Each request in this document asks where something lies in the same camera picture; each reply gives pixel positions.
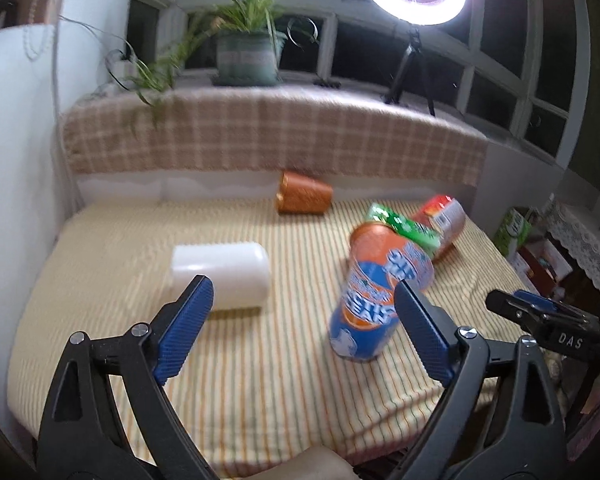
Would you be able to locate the white lace cloth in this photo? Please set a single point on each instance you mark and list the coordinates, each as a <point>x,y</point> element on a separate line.
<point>575,240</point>

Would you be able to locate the red and white cardboard box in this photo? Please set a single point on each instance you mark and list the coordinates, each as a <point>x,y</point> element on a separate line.
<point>542,262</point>

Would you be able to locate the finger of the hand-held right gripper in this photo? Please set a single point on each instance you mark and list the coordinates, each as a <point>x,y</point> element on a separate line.
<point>532,300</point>
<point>510,307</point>

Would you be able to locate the potted spider plant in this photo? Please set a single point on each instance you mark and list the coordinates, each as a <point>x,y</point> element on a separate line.
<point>249,55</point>

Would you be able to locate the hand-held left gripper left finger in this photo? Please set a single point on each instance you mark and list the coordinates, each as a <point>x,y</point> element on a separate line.
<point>184,331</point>

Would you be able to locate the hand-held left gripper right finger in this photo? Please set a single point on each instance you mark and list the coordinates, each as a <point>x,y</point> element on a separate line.
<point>431,336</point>

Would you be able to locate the green snack packet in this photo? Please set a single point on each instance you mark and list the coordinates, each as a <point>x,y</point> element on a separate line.
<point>405,226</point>

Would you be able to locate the red printed cup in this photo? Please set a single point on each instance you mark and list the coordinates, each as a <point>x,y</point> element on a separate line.
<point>442,220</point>

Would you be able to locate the checked beige cloth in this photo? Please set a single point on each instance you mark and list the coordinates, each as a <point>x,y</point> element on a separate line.
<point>280,132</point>

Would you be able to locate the striped yellow tablecloth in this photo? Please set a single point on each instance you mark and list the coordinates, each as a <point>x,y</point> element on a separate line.
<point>260,370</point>

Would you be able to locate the orange and blue printed cup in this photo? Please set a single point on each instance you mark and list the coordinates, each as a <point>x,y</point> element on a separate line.
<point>375,290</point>

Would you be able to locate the white plastic cup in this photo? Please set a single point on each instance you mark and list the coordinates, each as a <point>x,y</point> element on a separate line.
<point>225,272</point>

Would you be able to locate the black tripod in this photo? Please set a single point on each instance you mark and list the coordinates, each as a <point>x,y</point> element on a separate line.
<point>409,67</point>

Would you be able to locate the green and white carton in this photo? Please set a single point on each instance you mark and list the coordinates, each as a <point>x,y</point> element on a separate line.
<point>514,230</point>

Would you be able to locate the brown ribbed cup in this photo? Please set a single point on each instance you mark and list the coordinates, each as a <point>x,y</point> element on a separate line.
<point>304,194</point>

